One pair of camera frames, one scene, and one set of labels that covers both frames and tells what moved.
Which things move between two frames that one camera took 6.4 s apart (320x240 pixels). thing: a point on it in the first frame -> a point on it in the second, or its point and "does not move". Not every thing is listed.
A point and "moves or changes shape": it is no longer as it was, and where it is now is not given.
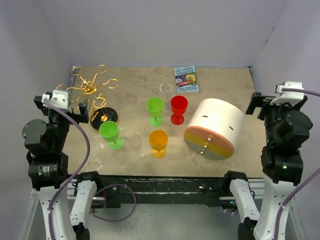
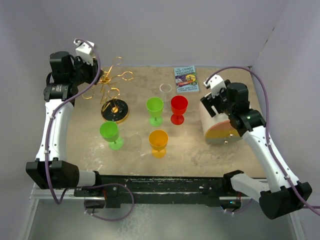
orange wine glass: x=158 y=139 does not move
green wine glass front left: x=109 y=132 does not move
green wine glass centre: x=155 y=107 does not move
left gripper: x=81 y=116 -> x=93 y=69
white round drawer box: x=215 y=126 moves or changes shape
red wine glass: x=179 y=104 does not move
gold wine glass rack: x=99 y=114 moves or changes shape
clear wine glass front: x=135 y=143 does not move
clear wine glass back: x=165 y=90 does not move
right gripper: x=258 y=99 -> x=209 y=101
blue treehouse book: x=186 y=79 does not move
